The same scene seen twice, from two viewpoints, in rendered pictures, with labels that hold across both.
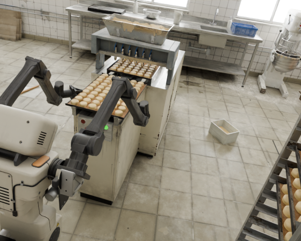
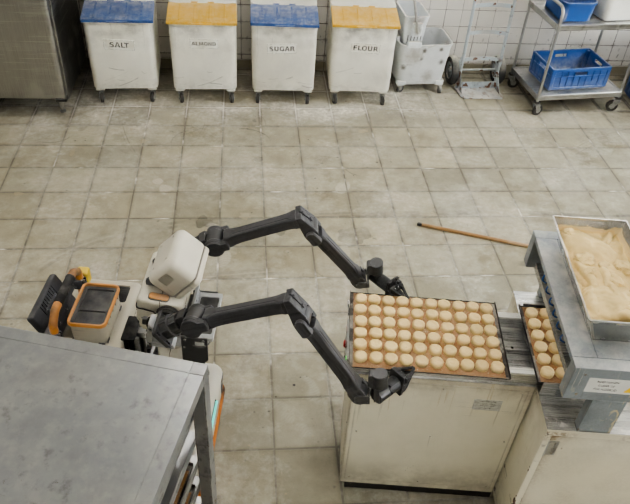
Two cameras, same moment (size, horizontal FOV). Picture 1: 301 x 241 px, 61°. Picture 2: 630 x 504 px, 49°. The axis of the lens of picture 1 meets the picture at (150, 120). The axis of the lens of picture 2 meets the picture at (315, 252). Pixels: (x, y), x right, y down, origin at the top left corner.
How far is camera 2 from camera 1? 2.07 m
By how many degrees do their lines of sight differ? 64
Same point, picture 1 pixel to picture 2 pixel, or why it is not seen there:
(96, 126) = (209, 313)
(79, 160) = (167, 323)
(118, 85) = (275, 300)
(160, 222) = not seen: outside the picture
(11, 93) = (242, 231)
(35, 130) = (161, 269)
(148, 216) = not seen: outside the picture
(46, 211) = (177, 352)
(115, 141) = not seen: hidden behind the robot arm
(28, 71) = (279, 221)
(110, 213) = (326, 490)
